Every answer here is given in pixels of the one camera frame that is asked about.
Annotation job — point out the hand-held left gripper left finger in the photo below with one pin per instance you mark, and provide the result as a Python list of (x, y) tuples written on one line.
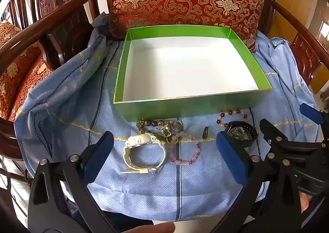
[(99, 154)]

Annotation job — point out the person's right hand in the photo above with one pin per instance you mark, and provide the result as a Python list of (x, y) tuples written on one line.
[(305, 202)]

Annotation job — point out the blue dotted cloth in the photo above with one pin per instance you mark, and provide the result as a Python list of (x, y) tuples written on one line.
[(77, 109)]

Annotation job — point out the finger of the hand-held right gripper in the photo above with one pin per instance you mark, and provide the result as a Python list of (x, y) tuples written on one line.
[(312, 114), (272, 131)]

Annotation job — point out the green cardboard box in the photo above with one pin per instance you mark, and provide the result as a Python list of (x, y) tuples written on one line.
[(185, 68)]

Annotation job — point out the black wrist watch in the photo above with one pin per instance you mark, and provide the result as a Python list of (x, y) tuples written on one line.
[(244, 130)]

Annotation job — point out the person's left hand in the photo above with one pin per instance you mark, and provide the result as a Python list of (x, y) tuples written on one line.
[(154, 229)]

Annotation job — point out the orange patterned back cushion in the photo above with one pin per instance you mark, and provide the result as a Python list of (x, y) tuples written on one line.
[(7, 33)]

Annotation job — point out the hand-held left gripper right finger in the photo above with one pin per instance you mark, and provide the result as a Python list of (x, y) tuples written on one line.
[(231, 159)]

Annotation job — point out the silver charm cluster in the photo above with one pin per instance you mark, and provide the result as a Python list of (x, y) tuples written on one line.
[(165, 132)]

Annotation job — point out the white wrist watch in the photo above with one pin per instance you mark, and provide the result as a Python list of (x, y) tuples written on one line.
[(140, 139)]

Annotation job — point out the orange patterned seat cushion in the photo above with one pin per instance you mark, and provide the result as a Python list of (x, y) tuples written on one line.
[(18, 76)]

